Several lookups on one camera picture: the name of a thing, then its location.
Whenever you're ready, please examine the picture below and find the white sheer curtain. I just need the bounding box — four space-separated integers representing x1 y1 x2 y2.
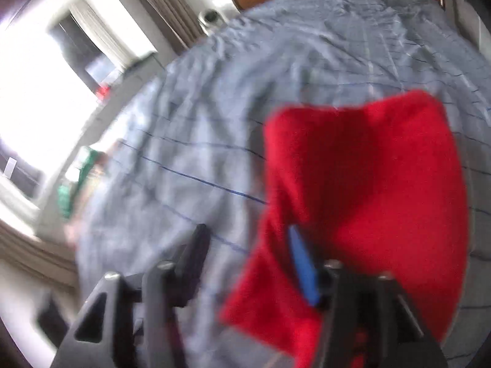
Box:
71 0 159 71

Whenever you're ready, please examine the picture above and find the blue plaid bed blanket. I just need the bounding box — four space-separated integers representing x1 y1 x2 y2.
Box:
75 0 491 368

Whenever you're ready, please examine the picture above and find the green garment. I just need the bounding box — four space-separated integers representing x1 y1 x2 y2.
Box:
57 148 104 219

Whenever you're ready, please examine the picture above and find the red knit garment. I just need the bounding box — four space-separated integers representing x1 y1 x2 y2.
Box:
219 89 470 368

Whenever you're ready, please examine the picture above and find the white security camera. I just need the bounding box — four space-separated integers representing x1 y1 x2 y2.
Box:
197 8 227 35

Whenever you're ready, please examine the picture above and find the brown curtain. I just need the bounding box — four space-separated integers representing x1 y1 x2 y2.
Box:
119 0 206 56

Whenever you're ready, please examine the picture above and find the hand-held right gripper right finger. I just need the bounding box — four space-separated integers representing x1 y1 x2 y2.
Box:
288 225 449 368

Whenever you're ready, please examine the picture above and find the pink garment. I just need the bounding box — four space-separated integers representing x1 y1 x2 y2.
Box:
63 140 125 244

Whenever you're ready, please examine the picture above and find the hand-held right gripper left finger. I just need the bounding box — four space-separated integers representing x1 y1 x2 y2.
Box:
52 223 211 368

